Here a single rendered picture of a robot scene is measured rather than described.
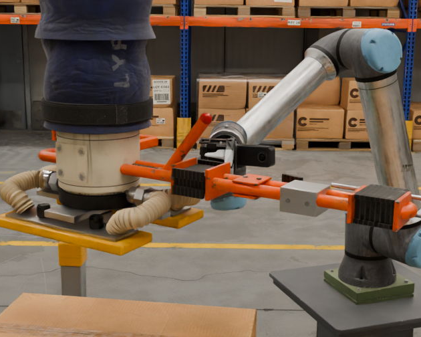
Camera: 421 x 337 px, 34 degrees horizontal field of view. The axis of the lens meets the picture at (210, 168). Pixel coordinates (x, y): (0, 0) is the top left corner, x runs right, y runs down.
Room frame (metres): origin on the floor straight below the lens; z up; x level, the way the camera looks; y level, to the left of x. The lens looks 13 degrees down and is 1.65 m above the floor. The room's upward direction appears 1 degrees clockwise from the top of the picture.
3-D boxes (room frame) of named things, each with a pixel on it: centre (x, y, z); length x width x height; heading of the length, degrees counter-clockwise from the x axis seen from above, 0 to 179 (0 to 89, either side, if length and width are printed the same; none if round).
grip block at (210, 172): (1.29, 0.02, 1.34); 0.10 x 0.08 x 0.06; 149
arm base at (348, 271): (2.19, -0.53, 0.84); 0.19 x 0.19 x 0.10
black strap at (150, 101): (1.42, 0.23, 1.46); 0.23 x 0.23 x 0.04
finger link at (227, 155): (1.42, -0.02, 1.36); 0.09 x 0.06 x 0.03; 175
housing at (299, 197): (1.18, -0.17, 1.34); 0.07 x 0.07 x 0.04; 59
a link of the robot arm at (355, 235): (2.19, -0.53, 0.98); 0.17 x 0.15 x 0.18; 32
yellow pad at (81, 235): (1.34, 0.28, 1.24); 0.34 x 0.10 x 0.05; 59
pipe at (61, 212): (1.42, 0.23, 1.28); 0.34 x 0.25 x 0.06; 59
